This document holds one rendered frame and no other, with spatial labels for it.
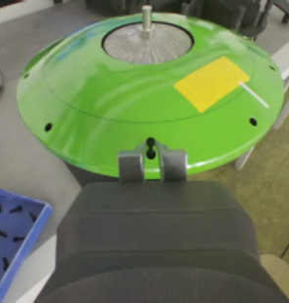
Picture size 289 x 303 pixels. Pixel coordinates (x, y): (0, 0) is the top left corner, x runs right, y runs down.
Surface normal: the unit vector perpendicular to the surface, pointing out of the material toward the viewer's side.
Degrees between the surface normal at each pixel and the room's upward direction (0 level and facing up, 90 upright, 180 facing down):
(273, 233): 0
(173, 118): 21
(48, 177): 0
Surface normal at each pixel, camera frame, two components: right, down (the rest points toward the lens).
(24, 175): -0.04, -0.62
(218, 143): 0.13, -0.26
